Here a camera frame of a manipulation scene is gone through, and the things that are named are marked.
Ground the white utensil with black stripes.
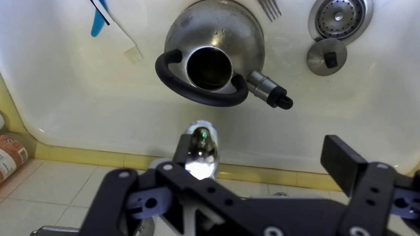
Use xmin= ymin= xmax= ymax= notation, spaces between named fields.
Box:
xmin=90 ymin=0 xmax=145 ymax=66

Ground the blue plastic utensil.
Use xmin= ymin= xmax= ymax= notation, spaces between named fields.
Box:
xmin=90 ymin=0 xmax=111 ymax=38

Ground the steel kettle with black handle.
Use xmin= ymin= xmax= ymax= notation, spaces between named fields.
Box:
xmin=154 ymin=0 xmax=295 ymax=110

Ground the steel fork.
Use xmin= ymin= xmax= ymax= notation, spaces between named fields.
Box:
xmin=257 ymin=0 xmax=284 ymax=24

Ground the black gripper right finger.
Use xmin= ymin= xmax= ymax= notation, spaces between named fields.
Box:
xmin=321 ymin=134 xmax=420 ymax=236

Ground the chrome wall faucet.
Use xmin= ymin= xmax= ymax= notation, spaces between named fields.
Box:
xmin=31 ymin=120 xmax=221 ymax=236

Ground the brown soap pump bottle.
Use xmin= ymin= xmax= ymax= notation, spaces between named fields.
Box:
xmin=0 ymin=133 xmax=31 ymax=185

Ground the steel sink drain strainer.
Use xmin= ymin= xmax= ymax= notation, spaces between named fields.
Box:
xmin=308 ymin=0 xmax=376 ymax=45

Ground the steel drain stopper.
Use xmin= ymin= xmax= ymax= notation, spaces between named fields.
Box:
xmin=306 ymin=37 xmax=350 ymax=78

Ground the white enamel sink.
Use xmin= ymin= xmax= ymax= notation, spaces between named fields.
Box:
xmin=0 ymin=0 xmax=420 ymax=176

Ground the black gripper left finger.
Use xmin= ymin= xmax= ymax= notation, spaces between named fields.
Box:
xmin=78 ymin=133 xmax=281 ymax=236

